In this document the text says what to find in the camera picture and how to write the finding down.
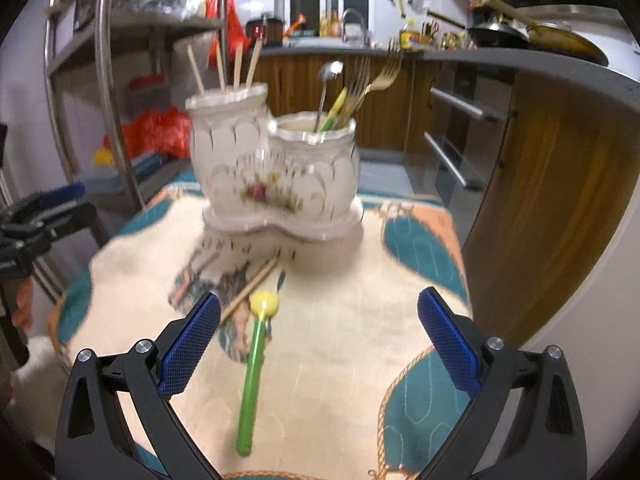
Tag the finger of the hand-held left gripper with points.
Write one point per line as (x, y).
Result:
(55, 199)
(50, 232)

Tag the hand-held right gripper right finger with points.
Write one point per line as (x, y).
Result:
(447, 340)

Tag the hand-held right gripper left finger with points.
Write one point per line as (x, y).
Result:
(192, 340)

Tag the white ceramic utensil holder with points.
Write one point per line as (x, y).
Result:
(280, 180)

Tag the wooden chopstick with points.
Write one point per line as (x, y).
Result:
(238, 66)
(253, 65)
(196, 70)
(250, 287)
(220, 66)

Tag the gold metal fork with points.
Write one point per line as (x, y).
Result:
(359, 85)
(382, 77)

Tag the person's left hand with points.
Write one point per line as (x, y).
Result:
(24, 307)

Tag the yellow round lid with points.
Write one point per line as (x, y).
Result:
(104, 156)

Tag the crumpled red plastic bag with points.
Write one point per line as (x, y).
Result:
(155, 132)

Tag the printed tablecloth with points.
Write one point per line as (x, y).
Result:
(325, 335)

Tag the red-lidded plastic container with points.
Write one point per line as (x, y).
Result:
(146, 92)

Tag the metal shelf rack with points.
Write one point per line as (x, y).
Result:
(100, 60)

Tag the wooden stove base cabinet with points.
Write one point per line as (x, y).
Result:
(560, 200)

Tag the built-in steel oven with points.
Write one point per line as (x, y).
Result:
(465, 130)

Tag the hanging red plastic bag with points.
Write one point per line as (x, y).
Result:
(231, 25)

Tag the dark electric pressure cooker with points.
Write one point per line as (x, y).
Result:
(265, 31)

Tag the wooden sink base cabinet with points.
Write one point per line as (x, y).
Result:
(300, 85)

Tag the metal spoon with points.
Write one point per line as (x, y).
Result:
(327, 80)

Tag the yellow cooking oil bottle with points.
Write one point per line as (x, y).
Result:
(409, 36)

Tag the black wok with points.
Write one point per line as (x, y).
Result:
(497, 36)

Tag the brown frying pan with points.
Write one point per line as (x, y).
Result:
(565, 42)

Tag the metal kitchen faucet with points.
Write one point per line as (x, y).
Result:
(356, 27)

